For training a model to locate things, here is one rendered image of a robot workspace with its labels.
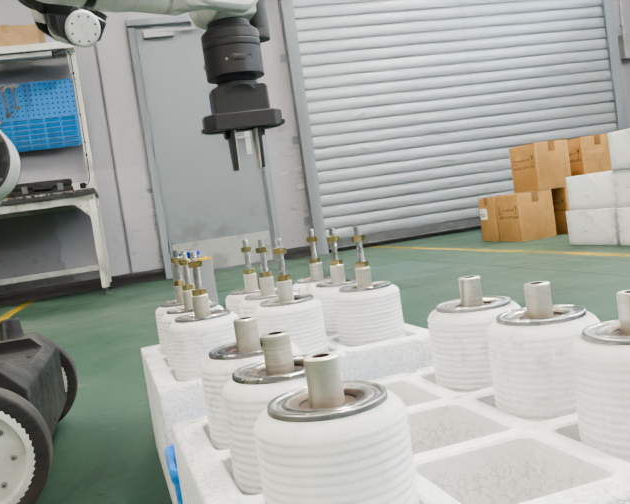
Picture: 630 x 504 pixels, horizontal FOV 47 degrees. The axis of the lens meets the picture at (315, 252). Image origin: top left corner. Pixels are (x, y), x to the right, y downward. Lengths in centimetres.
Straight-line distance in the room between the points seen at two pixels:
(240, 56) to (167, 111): 510
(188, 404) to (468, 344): 38
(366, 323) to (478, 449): 47
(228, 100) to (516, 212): 373
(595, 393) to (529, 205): 420
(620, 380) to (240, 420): 27
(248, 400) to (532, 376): 24
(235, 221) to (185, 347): 522
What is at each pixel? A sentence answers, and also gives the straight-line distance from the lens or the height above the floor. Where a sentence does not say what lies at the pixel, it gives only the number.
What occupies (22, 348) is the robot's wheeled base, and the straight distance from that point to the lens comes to 149.
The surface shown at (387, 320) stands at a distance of 102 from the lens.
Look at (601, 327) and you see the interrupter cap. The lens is 58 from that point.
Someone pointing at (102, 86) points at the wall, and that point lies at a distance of 624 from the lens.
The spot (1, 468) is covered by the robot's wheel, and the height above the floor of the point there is 8.
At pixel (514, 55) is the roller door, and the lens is 715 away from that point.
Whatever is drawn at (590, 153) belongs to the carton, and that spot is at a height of 49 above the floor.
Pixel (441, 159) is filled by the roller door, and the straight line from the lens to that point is 666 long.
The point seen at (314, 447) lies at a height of 24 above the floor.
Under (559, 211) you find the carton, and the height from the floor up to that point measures 15.
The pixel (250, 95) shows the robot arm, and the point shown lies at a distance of 112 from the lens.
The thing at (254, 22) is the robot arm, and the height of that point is 67.
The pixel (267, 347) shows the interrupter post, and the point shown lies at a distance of 56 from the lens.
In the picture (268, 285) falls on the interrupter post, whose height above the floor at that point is 27.
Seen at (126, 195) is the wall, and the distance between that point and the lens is 612.
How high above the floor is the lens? 37
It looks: 3 degrees down
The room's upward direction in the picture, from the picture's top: 8 degrees counter-clockwise
